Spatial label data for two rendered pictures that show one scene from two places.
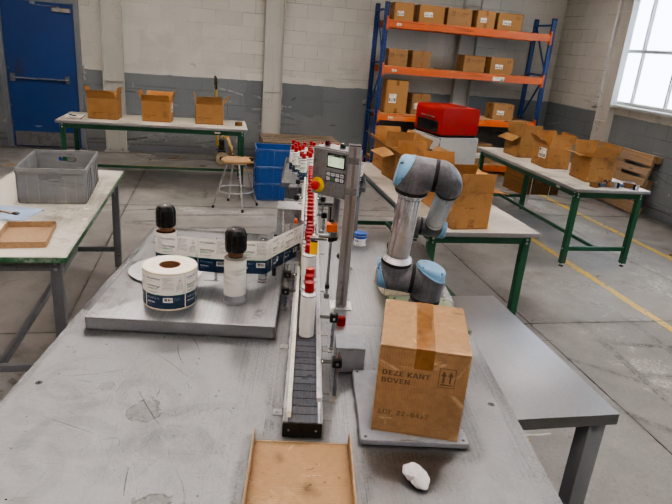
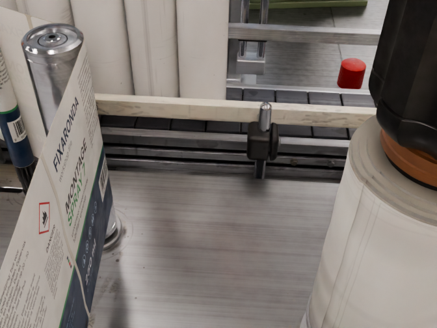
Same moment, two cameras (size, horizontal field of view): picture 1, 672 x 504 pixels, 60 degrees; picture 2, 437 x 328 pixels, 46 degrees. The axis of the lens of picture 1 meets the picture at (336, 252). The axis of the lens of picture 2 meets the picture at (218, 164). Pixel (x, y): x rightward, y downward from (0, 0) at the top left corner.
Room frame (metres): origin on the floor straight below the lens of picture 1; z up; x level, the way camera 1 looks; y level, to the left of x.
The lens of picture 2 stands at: (2.13, 0.57, 1.23)
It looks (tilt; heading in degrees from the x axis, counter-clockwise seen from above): 43 degrees down; 276
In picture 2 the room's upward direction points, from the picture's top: 1 degrees clockwise
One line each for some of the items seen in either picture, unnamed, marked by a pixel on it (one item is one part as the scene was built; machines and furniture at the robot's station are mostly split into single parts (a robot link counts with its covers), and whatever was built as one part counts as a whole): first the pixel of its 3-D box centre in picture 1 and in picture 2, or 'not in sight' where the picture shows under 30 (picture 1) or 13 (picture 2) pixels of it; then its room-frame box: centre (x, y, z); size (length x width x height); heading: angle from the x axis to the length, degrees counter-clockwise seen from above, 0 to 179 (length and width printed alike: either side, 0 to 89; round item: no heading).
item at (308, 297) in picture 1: (307, 309); not in sight; (1.82, 0.08, 0.98); 0.05 x 0.05 x 0.20
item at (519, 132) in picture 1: (523, 139); not in sight; (7.01, -2.11, 0.97); 0.51 x 0.36 x 0.37; 106
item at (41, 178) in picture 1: (60, 175); not in sight; (3.65, 1.82, 0.91); 0.60 x 0.40 x 0.22; 16
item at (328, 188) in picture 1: (336, 171); not in sight; (2.26, 0.03, 1.38); 0.17 x 0.10 x 0.19; 59
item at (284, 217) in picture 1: (289, 232); not in sight; (2.56, 0.22, 1.01); 0.14 x 0.13 x 0.26; 4
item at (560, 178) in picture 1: (544, 200); not in sight; (6.42, -2.30, 0.39); 2.20 x 0.80 x 0.78; 13
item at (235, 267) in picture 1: (235, 265); (419, 206); (2.05, 0.38, 1.03); 0.09 x 0.09 x 0.30
